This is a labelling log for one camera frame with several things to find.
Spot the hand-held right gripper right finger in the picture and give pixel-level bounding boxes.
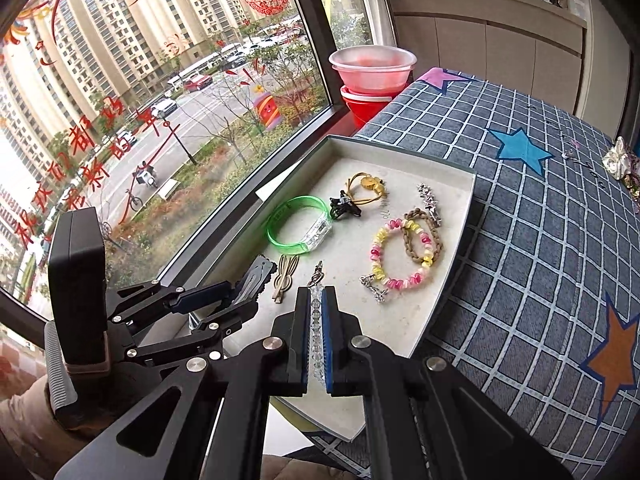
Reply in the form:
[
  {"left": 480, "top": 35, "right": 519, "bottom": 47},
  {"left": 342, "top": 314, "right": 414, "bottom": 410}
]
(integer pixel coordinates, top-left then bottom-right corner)
[{"left": 322, "top": 286, "right": 576, "bottom": 480}]

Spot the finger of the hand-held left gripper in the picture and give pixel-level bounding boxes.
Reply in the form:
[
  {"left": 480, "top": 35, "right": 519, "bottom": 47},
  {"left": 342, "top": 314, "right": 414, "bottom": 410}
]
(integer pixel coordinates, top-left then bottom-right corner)
[
  {"left": 107, "top": 280, "right": 233, "bottom": 323},
  {"left": 125, "top": 301, "right": 258, "bottom": 361}
]

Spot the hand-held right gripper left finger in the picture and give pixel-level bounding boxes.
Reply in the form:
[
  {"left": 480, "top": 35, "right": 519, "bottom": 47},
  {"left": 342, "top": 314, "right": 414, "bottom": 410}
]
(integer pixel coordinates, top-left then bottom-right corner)
[{"left": 52, "top": 286, "right": 316, "bottom": 480}]

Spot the clear crystal bead strand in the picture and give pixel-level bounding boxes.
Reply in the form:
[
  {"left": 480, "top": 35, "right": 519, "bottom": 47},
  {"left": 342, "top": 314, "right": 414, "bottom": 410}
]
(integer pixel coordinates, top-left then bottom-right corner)
[{"left": 307, "top": 261, "right": 326, "bottom": 383}]

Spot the gold bunny hair clip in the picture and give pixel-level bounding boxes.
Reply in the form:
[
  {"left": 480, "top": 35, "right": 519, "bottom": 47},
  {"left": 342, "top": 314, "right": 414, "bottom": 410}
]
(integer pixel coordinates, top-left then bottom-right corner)
[{"left": 272, "top": 254, "right": 301, "bottom": 306}]

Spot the grey serrated hair clip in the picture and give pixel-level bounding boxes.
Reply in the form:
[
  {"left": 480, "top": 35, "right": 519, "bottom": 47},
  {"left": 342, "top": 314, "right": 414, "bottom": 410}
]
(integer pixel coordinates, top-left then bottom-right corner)
[{"left": 230, "top": 255, "right": 278, "bottom": 306}]

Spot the dark green tray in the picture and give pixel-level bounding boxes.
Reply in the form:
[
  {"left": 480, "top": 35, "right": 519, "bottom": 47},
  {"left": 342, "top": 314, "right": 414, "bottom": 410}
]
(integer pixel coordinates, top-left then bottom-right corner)
[{"left": 165, "top": 135, "right": 478, "bottom": 443}]

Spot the pink yellow beaded bracelet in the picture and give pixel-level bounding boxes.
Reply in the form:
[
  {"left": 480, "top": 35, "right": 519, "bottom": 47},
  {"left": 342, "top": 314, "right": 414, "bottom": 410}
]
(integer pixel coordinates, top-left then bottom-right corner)
[{"left": 370, "top": 217, "right": 435, "bottom": 291}]

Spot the green plastic bracelet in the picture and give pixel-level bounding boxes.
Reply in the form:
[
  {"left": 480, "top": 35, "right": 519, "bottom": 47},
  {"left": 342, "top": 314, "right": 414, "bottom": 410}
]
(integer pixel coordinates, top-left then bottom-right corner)
[{"left": 265, "top": 195, "right": 333, "bottom": 253}]

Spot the black claw hair clip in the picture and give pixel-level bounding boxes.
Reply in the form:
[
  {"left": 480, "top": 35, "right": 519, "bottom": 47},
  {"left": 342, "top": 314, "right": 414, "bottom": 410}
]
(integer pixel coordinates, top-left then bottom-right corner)
[{"left": 327, "top": 191, "right": 363, "bottom": 221}]

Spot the brown braided rope bracelet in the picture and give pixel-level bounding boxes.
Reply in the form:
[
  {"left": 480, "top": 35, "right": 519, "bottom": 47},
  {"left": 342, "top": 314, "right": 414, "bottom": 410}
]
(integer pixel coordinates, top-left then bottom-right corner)
[{"left": 402, "top": 208, "right": 446, "bottom": 266}]

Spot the person's left forearm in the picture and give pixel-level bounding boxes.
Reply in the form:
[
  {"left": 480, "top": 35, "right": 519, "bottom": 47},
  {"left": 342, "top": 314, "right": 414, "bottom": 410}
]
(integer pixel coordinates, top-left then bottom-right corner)
[{"left": 0, "top": 375, "right": 66, "bottom": 431}]

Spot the silver star hair clip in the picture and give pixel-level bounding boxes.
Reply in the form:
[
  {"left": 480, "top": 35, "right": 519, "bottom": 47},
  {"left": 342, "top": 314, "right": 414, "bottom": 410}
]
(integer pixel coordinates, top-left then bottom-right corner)
[{"left": 416, "top": 183, "right": 443, "bottom": 226}]

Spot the grey checked tablecloth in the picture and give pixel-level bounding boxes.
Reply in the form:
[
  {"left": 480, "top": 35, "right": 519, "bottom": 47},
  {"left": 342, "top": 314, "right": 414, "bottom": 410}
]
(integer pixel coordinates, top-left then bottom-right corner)
[{"left": 305, "top": 67, "right": 640, "bottom": 480}]

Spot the red plastic bucket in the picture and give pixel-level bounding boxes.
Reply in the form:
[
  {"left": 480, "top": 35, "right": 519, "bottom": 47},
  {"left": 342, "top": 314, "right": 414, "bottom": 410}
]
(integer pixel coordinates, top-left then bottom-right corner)
[{"left": 340, "top": 85, "right": 396, "bottom": 131}]

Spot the pink plastic bowl stack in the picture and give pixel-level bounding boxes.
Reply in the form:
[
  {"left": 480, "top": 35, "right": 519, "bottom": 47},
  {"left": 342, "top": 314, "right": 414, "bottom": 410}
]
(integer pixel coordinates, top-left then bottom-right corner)
[{"left": 328, "top": 46, "right": 417, "bottom": 96}]

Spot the blue star patch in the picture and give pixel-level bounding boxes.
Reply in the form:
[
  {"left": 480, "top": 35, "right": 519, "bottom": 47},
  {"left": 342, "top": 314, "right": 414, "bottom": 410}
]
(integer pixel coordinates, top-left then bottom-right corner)
[{"left": 487, "top": 127, "right": 553, "bottom": 177}]

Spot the beige low cabinet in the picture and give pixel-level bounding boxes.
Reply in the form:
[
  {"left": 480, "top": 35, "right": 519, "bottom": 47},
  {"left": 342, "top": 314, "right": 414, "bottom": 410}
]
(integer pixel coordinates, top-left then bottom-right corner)
[{"left": 387, "top": 0, "right": 588, "bottom": 116}]

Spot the white scrunchie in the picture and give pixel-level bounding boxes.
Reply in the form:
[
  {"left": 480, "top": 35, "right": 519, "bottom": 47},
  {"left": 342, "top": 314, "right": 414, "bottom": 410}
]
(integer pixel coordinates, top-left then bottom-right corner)
[{"left": 601, "top": 137, "right": 633, "bottom": 178}]

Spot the yellow hair tie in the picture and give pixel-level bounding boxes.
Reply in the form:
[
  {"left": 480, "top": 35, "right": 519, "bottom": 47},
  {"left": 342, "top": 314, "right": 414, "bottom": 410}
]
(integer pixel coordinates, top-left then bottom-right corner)
[{"left": 346, "top": 171, "right": 387, "bottom": 204}]

